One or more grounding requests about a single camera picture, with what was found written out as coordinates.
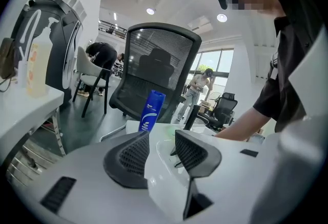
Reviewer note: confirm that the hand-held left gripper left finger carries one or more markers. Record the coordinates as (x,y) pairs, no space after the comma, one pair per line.
(89,179)

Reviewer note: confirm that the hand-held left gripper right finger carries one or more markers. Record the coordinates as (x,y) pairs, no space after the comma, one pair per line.
(230,166)

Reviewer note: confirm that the person's right forearm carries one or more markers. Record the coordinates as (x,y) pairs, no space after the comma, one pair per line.
(243,128)

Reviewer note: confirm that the clear yellow pump bottle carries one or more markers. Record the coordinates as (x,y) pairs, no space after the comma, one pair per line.
(39,69)

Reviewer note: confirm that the black headrest office chair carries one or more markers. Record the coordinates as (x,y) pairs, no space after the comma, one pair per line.
(225,110)
(156,66)

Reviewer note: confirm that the metal step rack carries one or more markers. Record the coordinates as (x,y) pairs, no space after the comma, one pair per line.
(38,146)

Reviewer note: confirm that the cardboard box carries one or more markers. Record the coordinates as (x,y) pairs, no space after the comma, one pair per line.
(205,106)

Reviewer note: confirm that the white sink basin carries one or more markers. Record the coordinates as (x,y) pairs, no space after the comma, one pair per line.
(164,166)
(28,110)

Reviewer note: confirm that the standing fan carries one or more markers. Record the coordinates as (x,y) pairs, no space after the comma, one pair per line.
(215,98)

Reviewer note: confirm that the grey chair black legs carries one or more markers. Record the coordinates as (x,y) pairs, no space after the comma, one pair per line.
(87,71)

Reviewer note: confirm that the person's black shirt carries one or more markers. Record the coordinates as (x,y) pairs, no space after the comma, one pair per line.
(289,64)

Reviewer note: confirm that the dark grey bin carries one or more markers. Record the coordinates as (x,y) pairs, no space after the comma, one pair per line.
(64,51)

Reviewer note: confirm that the black mesh office chair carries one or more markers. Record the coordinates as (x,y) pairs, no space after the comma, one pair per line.
(159,51)

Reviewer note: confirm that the ceiling air conditioner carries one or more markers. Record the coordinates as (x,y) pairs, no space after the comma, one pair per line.
(201,24)

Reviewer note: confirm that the brown pouch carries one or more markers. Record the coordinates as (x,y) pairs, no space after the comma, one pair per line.
(7,59)

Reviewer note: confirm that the round ceiling light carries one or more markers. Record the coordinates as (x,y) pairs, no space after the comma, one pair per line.
(150,11)
(222,17)

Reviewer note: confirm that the black mezzanine railing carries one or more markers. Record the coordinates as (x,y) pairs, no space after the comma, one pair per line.
(112,29)

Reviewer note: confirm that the white curved faucet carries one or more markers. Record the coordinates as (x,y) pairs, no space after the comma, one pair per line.
(32,23)

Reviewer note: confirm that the large glass window wall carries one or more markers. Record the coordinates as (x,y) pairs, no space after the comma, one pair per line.
(217,61)

